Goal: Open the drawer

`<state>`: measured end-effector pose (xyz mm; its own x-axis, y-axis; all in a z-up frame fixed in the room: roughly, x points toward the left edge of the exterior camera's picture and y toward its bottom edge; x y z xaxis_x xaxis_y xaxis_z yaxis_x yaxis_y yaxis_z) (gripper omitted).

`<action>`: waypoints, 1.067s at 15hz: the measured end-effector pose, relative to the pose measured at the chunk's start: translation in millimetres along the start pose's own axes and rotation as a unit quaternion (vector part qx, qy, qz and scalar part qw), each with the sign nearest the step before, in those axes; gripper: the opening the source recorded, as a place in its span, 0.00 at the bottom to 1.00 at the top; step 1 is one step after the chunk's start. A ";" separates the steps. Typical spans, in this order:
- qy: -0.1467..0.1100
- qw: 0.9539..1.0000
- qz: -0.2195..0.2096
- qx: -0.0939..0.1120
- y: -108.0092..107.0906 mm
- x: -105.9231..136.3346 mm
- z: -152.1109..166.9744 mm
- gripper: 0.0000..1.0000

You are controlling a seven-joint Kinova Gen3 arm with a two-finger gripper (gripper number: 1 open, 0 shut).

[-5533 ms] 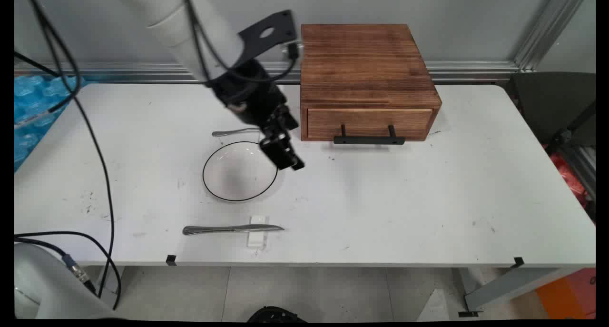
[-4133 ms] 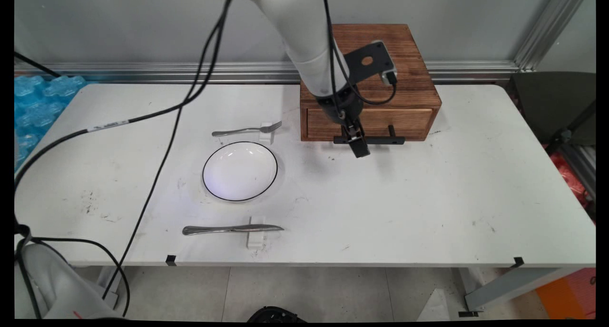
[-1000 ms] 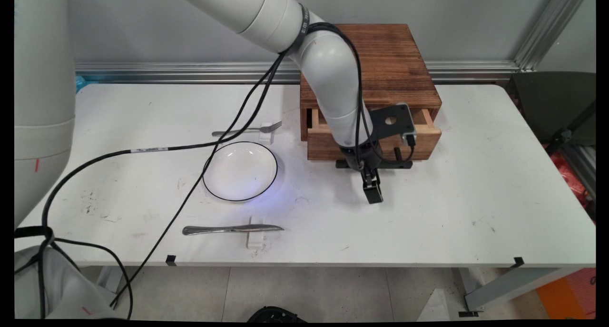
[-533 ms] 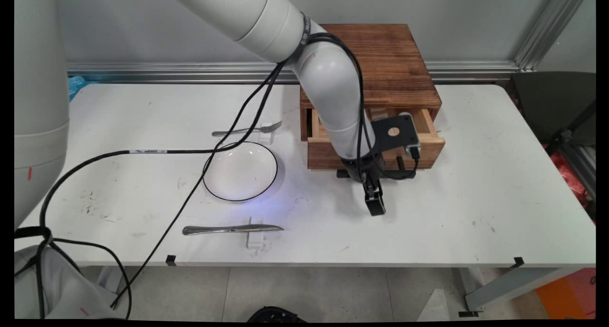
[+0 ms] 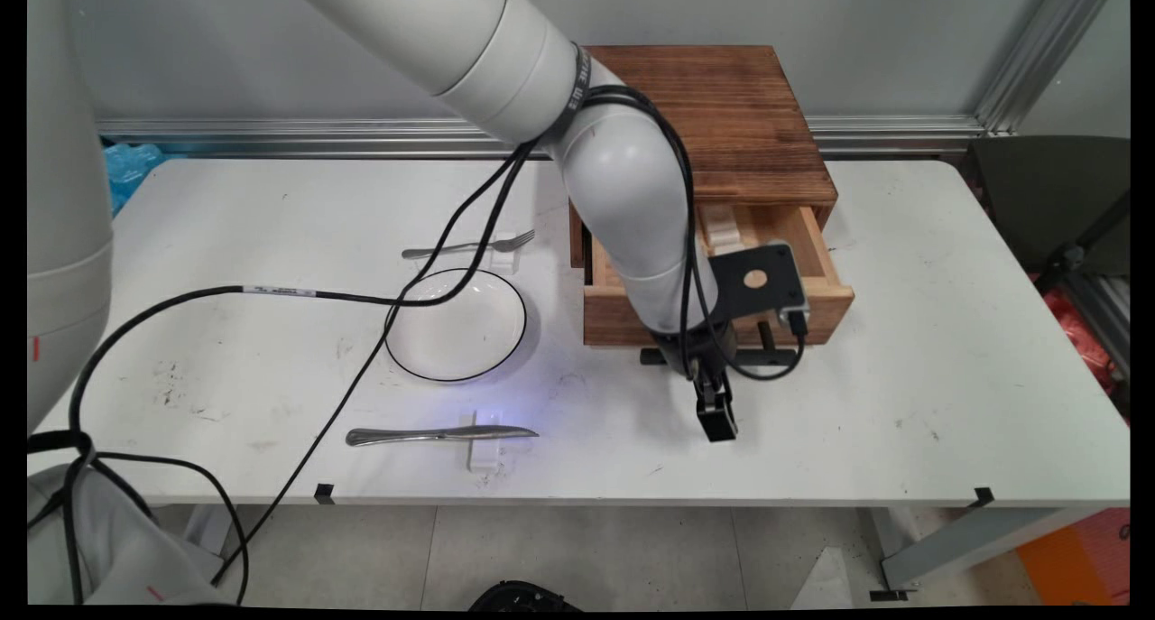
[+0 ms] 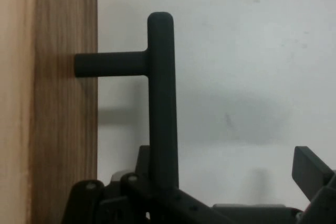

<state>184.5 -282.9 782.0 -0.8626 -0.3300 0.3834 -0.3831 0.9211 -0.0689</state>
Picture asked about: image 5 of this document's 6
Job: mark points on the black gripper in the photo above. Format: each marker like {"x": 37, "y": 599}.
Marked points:
{"x": 677, "y": 349}

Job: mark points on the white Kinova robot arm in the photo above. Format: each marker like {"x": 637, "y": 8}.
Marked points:
{"x": 505, "y": 51}

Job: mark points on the white block inside drawer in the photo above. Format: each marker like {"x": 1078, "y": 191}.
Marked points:
{"x": 722, "y": 225}

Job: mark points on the white knife rest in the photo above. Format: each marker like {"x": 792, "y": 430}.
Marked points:
{"x": 487, "y": 458}

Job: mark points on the white fork rest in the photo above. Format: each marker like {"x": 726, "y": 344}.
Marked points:
{"x": 505, "y": 257}

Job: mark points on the white plate with black rim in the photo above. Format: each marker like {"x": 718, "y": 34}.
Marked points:
{"x": 460, "y": 331}

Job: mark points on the black round floor object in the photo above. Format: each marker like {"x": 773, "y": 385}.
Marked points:
{"x": 523, "y": 597}

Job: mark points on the brown wooden drawer cabinet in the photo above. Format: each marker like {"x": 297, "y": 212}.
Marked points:
{"x": 740, "y": 124}

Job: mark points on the grey table leg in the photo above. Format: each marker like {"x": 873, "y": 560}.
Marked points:
{"x": 965, "y": 543}

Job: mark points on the silver metal knife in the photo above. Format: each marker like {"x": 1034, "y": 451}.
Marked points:
{"x": 424, "y": 435}

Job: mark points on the silver metal fork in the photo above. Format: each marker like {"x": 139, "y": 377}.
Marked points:
{"x": 451, "y": 248}

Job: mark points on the red plastic bag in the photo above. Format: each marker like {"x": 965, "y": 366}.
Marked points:
{"x": 1078, "y": 336}

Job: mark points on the black chair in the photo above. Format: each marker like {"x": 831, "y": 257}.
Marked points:
{"x": 1038, "y": 196}

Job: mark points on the orange box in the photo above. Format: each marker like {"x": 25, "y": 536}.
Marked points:
{"x": 1078, "y": 561}

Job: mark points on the aluminium profile beam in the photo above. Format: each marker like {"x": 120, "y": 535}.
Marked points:
{"x": 1105, "y": 318}

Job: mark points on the blue bubble wrap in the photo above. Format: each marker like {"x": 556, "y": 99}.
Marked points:
{"x": 131, "y": 173}

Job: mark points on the small grey wrist camera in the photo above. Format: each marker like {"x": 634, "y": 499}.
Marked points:
{"x": 794, "y": 318}

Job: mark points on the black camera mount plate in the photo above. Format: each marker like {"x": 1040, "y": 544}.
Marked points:
{"x": 753, "y": 277}

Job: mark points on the horizontal aluminium frame rail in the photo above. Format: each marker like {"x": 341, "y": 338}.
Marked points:
{"x": 884, "y": 137}

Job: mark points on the slanted aluminium frame post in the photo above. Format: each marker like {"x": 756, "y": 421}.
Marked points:
{"x": 1038, "y": 60}

